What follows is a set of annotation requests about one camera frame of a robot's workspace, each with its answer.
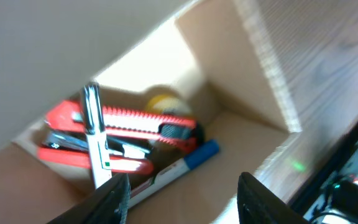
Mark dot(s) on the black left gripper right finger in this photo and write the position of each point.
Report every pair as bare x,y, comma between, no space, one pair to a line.
256,204

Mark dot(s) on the orange stapler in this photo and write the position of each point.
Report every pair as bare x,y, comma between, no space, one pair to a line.
127,155

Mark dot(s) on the black whiteboard marker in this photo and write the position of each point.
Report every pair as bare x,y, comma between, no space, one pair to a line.
95,131

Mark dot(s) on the cardboard box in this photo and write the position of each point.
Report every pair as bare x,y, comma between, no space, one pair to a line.
194,55

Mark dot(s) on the blue whiteboard marker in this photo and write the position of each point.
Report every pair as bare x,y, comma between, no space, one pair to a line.
173,172

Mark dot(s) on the orange utility knife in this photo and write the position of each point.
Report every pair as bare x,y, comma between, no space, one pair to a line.
181,132

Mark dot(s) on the clear tape roll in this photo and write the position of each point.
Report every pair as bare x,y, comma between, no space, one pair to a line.
168,104

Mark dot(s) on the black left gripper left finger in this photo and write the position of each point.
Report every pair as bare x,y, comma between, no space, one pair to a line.
107,204

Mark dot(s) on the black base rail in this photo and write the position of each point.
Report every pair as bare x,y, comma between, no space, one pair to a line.
333,190

